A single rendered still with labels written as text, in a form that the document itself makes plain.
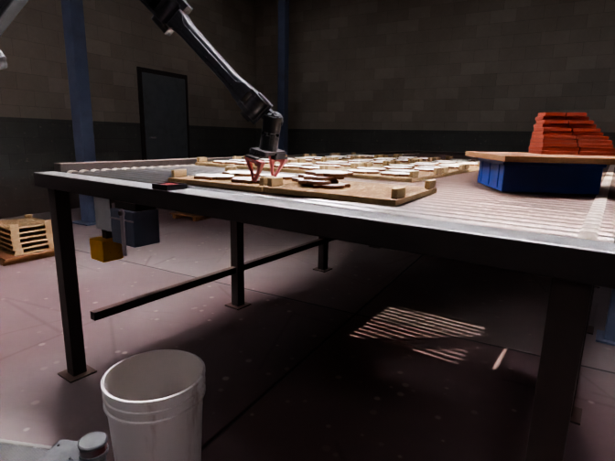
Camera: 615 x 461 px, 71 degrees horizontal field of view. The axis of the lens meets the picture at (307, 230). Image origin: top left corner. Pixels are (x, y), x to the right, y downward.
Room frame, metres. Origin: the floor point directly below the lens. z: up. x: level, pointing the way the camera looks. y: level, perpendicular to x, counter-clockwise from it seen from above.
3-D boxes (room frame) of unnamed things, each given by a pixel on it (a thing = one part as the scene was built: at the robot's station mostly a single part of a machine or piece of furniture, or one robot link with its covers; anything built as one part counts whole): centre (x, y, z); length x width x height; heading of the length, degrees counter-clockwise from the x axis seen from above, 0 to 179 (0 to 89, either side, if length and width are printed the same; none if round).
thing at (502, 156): (1.52, -0.86, 1.03); 0.50 x 0.50 x 0.02; 83
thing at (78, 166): (3.52, -0.08, 0.90); 4.04 x 0.06 x 0.10; 145
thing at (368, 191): (1.31, -0.14, 0.93); 0.41 x 0.35 x 0.02; 58
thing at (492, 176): (1.53, -0.80, 0.97); 0.31 x 0.31 x 0.10; 83
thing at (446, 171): (2.20, -0.54, 0.94); 0.41 x 0.35 x 0.04; 55
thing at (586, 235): (1.31, 0.25, 0.90); 1.95 x 0.05 x 0.05; 55
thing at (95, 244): (1.56, 0.75, 0.74); 0.09 x 0.08 x 0.24; 55
